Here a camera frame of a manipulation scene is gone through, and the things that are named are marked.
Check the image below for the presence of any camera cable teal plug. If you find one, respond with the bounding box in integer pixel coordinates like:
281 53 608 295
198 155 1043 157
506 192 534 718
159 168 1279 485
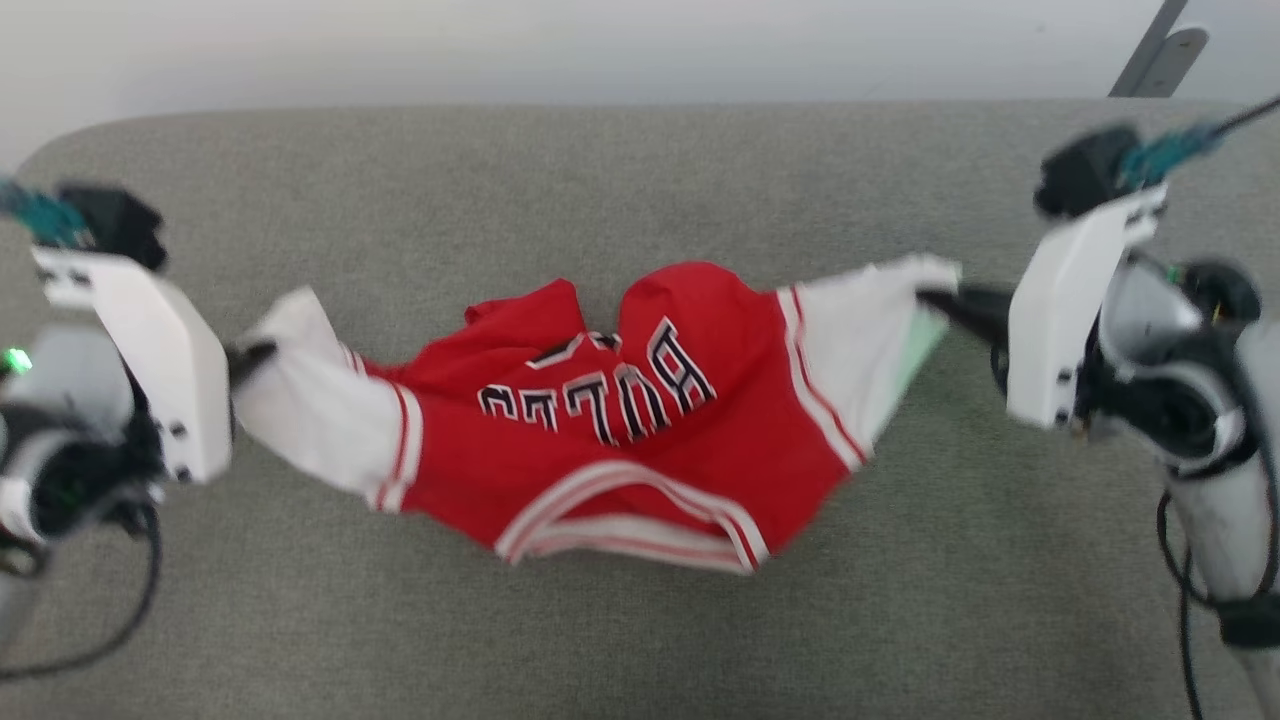
1117 94 1280 192
0 177 89 250

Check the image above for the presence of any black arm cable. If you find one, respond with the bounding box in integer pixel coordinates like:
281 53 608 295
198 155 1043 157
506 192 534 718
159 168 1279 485
1156 488 1219 720
0 500 164 683

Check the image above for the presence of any grey metal pole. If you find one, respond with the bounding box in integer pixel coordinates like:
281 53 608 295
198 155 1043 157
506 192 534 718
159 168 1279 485
1108 0 1193 99

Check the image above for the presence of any left camera cable teal plug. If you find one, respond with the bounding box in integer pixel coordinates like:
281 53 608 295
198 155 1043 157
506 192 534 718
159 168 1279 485
0 177 89 250

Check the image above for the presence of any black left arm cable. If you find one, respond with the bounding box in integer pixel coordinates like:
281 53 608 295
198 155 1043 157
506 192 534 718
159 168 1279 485
0 500 164 683

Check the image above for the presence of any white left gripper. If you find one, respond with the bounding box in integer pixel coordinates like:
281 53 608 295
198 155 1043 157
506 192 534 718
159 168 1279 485
30 245 278 486

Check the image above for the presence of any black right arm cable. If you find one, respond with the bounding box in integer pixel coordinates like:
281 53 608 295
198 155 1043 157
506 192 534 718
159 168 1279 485
1156 488 1219 720

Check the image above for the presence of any red and white basketball jersey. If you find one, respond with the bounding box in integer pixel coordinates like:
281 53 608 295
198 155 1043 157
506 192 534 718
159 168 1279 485
232 254 964 577

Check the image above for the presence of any grey metal pole bracket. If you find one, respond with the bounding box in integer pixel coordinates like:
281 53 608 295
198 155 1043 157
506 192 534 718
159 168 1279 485
1130 27 1210 99

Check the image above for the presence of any grey fabric sofa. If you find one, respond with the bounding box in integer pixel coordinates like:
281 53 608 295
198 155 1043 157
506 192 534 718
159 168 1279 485
0 97 1280 720

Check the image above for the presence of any right camera cable teal plug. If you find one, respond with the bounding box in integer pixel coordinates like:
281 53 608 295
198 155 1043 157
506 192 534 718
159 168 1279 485
1117 94 1280 192

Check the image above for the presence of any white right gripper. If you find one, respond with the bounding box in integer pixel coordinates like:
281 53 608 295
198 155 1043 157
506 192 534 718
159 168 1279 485
915 184 1170 432

